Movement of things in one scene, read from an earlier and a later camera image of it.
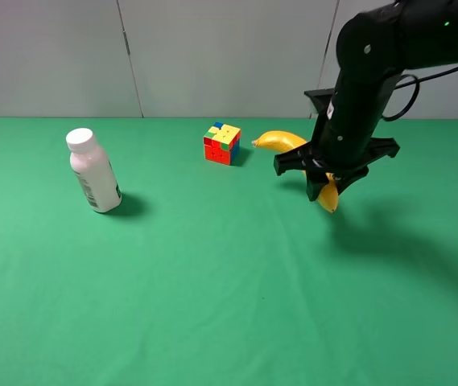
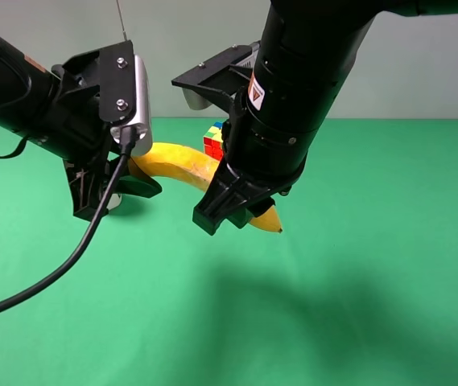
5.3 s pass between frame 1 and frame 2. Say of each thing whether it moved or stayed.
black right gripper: moved
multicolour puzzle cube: stayed
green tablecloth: stayed
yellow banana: moved
